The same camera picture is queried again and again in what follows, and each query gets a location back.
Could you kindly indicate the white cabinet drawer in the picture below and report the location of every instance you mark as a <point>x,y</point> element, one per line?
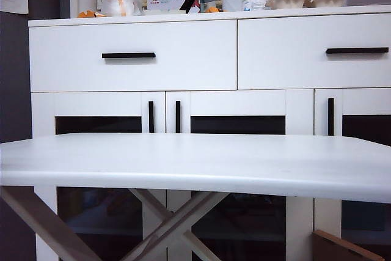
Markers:
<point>290,53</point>
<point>183,62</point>

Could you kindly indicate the white glass-panel cabinet door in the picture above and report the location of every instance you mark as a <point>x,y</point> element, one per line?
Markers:
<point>91,103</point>
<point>244,102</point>
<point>360,100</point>

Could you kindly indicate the beige wooden table leg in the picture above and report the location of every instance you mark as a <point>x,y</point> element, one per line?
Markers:
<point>189,221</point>
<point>149,204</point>
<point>39,221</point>

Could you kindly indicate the orange small item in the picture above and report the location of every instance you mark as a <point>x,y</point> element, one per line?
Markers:
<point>87,14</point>
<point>214,9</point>

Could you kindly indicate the flat white carton with checkboxes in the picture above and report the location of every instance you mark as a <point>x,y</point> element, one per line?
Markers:
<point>165,11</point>

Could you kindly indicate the small red white box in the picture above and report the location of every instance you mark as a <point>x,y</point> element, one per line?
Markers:
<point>196,6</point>

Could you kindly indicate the white glove box teal print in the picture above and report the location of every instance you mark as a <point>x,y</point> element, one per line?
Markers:
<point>165,1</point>

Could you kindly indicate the brown cardboard piece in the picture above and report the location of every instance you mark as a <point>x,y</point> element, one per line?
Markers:
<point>330,248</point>

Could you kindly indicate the white sideboard cabinet frame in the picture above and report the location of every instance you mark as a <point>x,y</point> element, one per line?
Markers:
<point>137,21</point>

